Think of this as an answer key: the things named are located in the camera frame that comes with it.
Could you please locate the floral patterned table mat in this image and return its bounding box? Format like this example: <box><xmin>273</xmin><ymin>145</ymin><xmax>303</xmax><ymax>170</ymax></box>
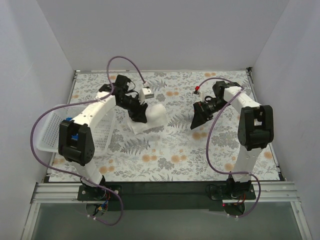
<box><xmin>48</xmin><ymin>70</ymin><xmax>285</xmax><ymax>183</ymax></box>

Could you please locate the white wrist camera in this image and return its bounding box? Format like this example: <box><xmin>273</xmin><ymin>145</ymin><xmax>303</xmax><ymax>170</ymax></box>
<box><xmin>139</xmin><ymin>87</ymin><xmax>155</xmax><ymax>103</ymax></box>
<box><xmin>192</xmin><ymin>86</ymin><xmax>204</xmax><ymax>99</ymax></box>

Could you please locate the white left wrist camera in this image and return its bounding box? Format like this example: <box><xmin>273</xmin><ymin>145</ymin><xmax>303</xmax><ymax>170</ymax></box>
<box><xmin>139</xmin><ymin>87</ymin><xmax>155</xmax><ymax>103</ymax></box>

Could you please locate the aluminium frame rail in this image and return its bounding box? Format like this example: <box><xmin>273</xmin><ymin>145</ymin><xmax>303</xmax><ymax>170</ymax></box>
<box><xmin>21</xmin><ymin>181</ymin><xmax>312</xmax><ymax>240</ymax></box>

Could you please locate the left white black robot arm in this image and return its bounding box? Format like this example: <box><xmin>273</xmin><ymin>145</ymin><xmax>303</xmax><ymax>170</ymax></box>
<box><xmin>58</xmin><ymin>74</ymin><xmax>154</xmax><ymax>187</ymax></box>

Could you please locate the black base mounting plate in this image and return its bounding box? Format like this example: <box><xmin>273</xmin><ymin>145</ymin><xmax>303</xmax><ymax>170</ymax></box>
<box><xmin>77</xmin><ymin>181</ymin><xmax>256</xmax><ymax>212</ymax></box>

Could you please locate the blue microfiber towel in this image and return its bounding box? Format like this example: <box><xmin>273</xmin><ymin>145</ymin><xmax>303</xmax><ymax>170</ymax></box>
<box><xmin>65</xmin><ymin>117</ymin><xmax>79</xmax><ymax>141</ymax></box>

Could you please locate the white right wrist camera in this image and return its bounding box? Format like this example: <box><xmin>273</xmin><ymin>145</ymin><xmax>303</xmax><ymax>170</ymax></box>
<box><xmin>192</xmin><ymin>86</ymin><xmax>204</xmax><ymax>99</ymax></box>

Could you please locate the white towel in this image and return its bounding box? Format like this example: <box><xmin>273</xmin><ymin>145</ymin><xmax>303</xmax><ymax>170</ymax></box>
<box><xmin>127</xmin><ymin>103</ymin><xmax>168</xmax><ymax>135</ymax></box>

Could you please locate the white perforated plastic basket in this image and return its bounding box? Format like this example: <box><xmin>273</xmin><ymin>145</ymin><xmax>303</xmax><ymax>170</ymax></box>
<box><xmin>35</xmin><ymin>105</ymin><xmax>116</xmax><ymax>157</ymax></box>

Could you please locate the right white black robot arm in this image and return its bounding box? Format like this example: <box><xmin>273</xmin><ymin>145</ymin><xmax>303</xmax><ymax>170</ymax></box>
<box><xmin>190</xmin><ymin>77</ymin><xmax>274</xmax><ymax>200</ymax></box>

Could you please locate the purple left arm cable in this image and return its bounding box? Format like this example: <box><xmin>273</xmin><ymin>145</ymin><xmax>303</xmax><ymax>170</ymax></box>
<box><xmin>29</xmin><ymin>56</ymin><xmax>150</xmax><ymax>226</ymax></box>

